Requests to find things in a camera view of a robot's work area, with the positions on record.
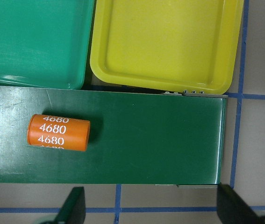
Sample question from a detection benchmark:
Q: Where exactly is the orange cylinder with 4680 print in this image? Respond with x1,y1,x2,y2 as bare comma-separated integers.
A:
27,114,91,152

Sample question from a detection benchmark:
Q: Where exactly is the green plastic tray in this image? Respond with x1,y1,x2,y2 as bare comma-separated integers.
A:
0,0,94,90

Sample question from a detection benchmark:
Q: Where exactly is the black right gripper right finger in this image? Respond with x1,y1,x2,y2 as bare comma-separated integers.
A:
216,184,263,224

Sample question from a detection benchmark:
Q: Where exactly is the green conveyor belt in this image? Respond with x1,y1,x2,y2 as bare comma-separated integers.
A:
0,86,227,185

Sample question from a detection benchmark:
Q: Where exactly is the yellow plastic tray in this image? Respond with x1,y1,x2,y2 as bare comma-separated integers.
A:
90,0,244,94

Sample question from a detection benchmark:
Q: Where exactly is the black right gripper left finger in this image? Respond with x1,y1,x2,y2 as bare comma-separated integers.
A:
55,187,86,224

